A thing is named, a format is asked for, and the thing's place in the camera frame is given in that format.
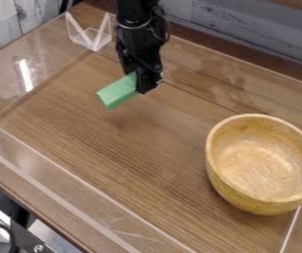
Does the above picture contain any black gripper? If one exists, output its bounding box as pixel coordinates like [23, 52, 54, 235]
[116, 18, 170, 94]

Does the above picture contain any green rectangular block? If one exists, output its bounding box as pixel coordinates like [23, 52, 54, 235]
[98, 72, 139, 110]

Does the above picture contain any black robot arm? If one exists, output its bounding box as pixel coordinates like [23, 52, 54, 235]
[116, 0, 170, 94]

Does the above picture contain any light wooden bowl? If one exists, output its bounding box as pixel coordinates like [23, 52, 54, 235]
[206, 114, 302, 215]

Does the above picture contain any clear acrylic corner bracket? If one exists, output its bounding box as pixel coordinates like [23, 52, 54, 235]
[64, 13, 114, 51]

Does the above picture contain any clear acrylic front wall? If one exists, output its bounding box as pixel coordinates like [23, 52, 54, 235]
[0, 121, 198, 253]

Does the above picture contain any black metal bracket with bolt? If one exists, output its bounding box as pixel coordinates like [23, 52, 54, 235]
[11, 220, 56, 253]

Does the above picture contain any black cable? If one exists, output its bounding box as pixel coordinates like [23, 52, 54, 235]
[0, 221, 19, 253]

